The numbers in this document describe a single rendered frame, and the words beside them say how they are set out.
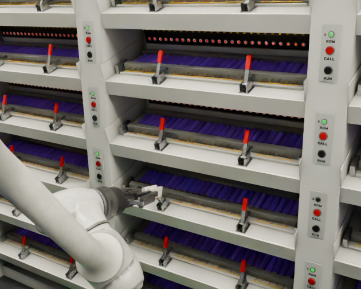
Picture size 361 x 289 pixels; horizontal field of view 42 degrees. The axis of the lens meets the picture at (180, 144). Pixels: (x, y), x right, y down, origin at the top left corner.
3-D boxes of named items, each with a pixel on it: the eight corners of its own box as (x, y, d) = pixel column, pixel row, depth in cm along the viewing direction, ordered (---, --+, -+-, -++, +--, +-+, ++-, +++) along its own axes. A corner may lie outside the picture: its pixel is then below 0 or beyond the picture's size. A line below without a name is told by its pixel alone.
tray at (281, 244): (296, 262, 121) (294, 235, 116) (116, 211, 152) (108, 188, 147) (319, 213, 135) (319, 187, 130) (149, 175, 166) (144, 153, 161)
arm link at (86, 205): (67, 204, 117) (97, 245, 113) (17, 215, 104) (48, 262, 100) (89, 175, 113) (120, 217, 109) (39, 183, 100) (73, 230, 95)
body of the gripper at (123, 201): (92, 213, 121) (115, 207, 129) (117, 221, 117) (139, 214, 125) (94, 185, 120) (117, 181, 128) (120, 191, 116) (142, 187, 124)
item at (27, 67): (85, 92, 145) (71, 50, 138) (-34, 77, 176) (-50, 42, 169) (123, 64, 159) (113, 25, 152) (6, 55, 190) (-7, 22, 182)
